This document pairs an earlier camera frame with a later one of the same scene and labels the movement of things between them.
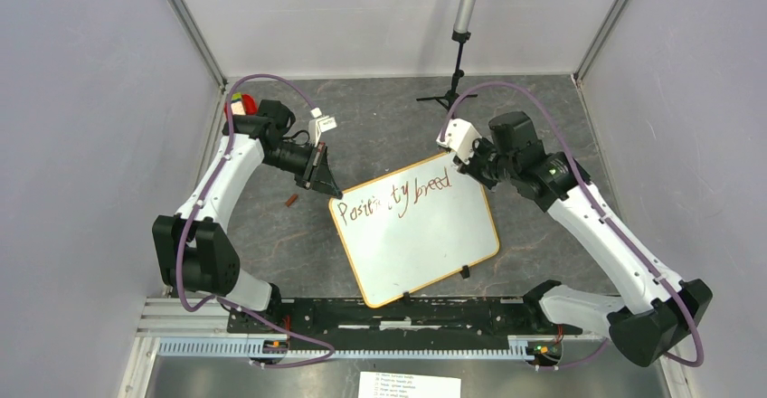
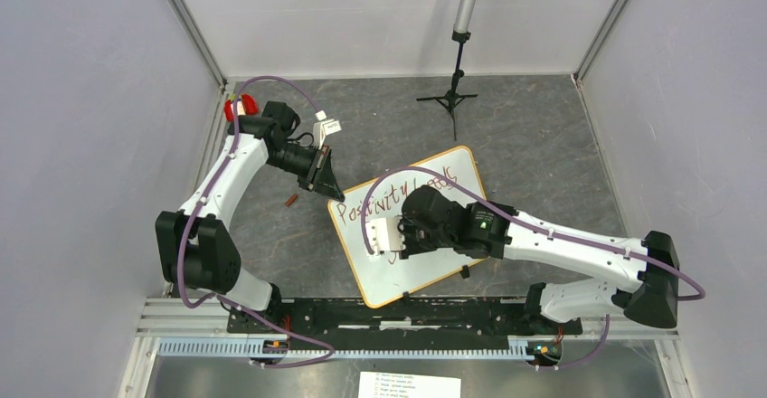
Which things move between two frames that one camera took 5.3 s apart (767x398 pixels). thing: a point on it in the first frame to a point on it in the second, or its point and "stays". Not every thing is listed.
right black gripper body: x=487 y=166 to x=417 y=241
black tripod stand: x=450 y=99 stays
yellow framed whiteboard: x=413 y=226 stays
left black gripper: x=325 y=184 stays
